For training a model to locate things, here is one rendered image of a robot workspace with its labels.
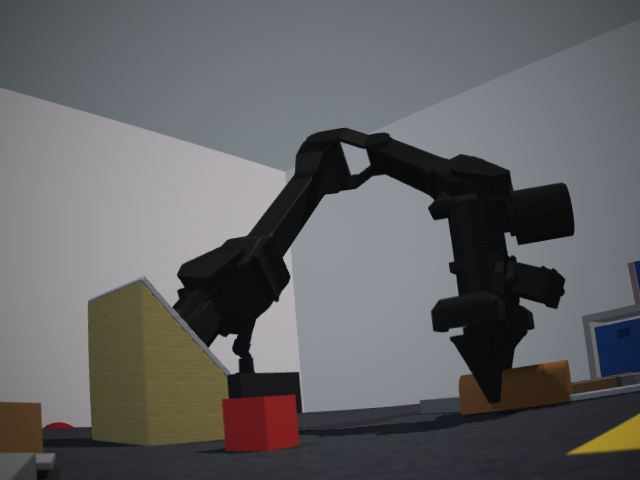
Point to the red cube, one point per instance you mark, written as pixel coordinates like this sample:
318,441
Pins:
264,423

